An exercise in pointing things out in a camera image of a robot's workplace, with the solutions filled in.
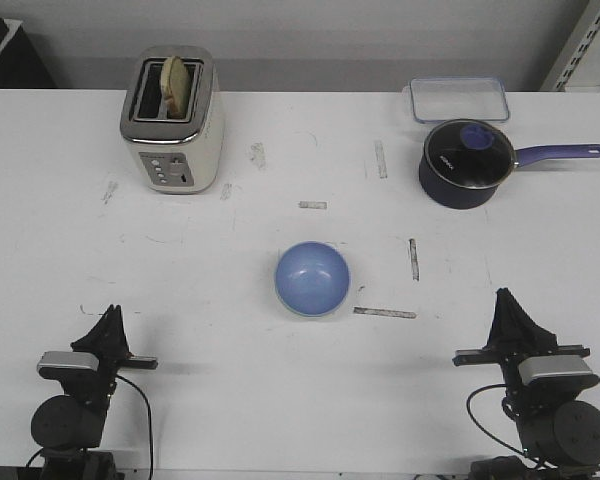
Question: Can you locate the black box in corner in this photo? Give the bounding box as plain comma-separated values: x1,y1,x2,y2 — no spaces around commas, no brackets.
0,18,57,89

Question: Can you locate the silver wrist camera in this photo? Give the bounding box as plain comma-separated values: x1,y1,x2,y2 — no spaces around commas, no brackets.
518,355,593,386
36,351,99,380

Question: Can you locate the blue bowl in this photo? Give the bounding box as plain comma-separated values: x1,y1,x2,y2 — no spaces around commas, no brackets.
274,241,351,298

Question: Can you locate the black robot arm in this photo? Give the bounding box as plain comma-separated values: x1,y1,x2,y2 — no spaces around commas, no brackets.
30,304,158,479
453,288,600,479

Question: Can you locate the glass pot lid blue knob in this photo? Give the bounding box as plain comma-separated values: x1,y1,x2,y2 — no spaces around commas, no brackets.
424,119,515,189

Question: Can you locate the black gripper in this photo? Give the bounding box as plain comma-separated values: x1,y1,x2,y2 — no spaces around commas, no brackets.
452,288,590,379
70,304,159,395

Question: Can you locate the white metal shelf upright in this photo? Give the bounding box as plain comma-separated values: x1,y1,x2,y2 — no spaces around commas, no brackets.
539,1,600,92

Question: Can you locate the clear plastic food container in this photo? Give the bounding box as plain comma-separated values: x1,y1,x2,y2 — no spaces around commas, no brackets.
402,77,510,124

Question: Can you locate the toast slice in toaster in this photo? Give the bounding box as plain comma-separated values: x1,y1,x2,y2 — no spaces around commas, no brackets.
159,56,191,119

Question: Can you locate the green bowl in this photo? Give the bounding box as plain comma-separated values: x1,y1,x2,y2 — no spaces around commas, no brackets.
277,296,347,319

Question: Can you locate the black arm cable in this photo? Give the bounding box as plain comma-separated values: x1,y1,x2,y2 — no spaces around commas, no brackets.
114,374,155,475
467,383,526,456

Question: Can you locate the cream and steel toaster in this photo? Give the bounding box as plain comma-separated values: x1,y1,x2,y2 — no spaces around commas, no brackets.
120,45,225,194

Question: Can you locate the dark blue saucepan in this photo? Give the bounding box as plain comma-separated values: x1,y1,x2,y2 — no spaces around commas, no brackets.
418,143,600,210

